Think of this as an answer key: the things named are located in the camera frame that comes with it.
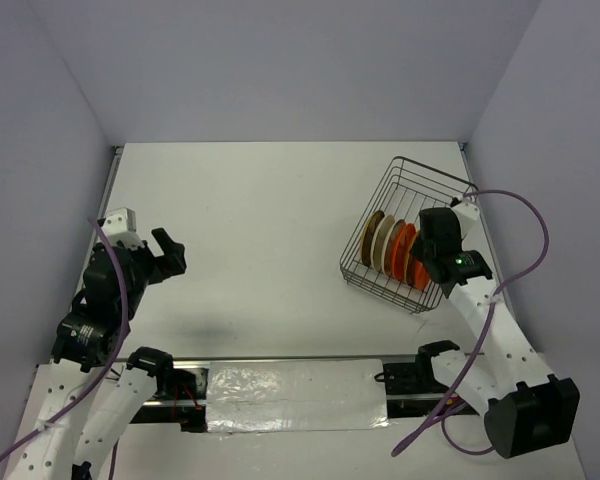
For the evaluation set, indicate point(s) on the wire dish rack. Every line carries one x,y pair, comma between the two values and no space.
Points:
406,188

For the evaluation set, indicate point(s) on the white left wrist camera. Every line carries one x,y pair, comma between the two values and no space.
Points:
119,227

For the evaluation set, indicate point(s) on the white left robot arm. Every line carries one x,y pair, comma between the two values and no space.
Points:
71,439

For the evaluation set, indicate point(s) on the yellow patterned plate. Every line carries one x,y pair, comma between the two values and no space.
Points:
409,268

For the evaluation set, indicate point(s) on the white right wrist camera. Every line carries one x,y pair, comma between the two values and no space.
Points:
467,213

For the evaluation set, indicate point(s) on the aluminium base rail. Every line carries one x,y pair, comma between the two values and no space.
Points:
410,391

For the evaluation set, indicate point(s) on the white plate in rack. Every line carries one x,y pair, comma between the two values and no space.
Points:
381,233

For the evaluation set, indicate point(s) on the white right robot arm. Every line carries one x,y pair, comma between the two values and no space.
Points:
524,406

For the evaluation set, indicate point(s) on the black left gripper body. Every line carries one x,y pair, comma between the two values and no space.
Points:
150,268

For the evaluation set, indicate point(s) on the orange plate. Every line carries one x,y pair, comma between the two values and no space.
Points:
400,250
420,275

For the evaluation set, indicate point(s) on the cream plate with ink drawing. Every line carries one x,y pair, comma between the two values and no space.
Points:
389,246

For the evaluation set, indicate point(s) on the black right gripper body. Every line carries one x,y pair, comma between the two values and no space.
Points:
420,250

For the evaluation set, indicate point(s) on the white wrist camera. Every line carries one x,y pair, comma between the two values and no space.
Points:
467,213
119,227

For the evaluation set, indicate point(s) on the brown rimmed plate in rack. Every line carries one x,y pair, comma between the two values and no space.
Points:
367,236

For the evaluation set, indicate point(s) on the silver foil tape sheet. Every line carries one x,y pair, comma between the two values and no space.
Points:
295,396

